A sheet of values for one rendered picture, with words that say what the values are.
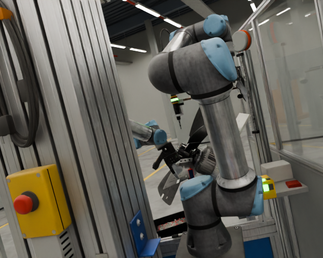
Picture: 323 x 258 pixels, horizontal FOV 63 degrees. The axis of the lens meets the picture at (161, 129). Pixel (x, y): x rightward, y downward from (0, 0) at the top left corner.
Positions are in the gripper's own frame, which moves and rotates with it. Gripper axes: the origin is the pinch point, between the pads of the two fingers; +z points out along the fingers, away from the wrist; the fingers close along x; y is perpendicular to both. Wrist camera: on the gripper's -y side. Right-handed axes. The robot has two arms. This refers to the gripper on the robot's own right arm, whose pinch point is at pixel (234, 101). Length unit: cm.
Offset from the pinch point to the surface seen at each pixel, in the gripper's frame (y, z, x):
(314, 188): -45, 64, 46
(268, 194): -9.5, 47.5, 9.0
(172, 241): -13, 63, -42
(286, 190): -45, 62, 29
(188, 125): -792, 75, 5
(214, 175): -47, 44, -11
